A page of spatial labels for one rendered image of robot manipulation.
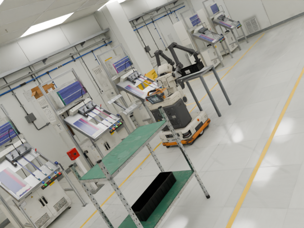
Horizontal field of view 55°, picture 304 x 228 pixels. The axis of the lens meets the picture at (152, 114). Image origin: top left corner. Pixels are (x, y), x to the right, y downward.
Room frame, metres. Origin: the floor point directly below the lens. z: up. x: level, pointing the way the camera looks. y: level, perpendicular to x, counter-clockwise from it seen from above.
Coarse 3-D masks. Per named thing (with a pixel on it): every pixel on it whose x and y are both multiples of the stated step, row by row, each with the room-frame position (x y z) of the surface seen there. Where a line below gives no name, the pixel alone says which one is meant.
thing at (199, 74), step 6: (210, 66) 4.88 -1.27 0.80; (198, 72) 4.93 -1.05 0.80; (204, 72) 4.74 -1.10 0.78; (216, 72) 4.94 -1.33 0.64; (180, 78) 5.27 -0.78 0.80; (186, 78) 4.98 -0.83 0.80; (192, 78) 4.79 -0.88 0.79; (216, 78) 4.94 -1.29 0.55; (186, 84) 5.45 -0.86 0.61; (204, 84) 4.65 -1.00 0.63; (222, 84) 4.94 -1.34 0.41; (192, 90) 5.44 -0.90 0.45; (222, 90) 4.94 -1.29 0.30; (210, 96) 4.66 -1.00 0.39; (198, 102) 5.44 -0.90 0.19; (228, 102) 4.93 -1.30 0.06; (216, 108) 4.65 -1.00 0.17
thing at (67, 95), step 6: (72, 84) 5.30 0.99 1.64; (78, 84) 5.37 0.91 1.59; (60, 90) 5.13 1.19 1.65; (66, 90) 5.18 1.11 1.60; (72, 90) 5.25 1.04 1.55; (78, 90) 5.32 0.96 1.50; (84, 90) 5.40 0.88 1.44; (60, 96) 5.06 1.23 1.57; (66, 96) 5.13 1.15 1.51; (72, 96) 5.20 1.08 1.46; (78, 96) 5.28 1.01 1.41; (66, 102) 5.09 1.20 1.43
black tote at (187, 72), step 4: (196, 64) 4.98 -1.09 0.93; (200, 64) 4.84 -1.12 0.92; (184, 68) 5.19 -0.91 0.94; (188, 68) 4.92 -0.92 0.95; (192, 68) 4.86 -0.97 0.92; (196, 68) 4.80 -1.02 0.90; (200, 68) 4.81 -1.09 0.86; (184, 72) 5.01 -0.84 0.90; (188, 72) 4.95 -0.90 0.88; (192, 72) 4.89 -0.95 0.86; (180, 76) 5.10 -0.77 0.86
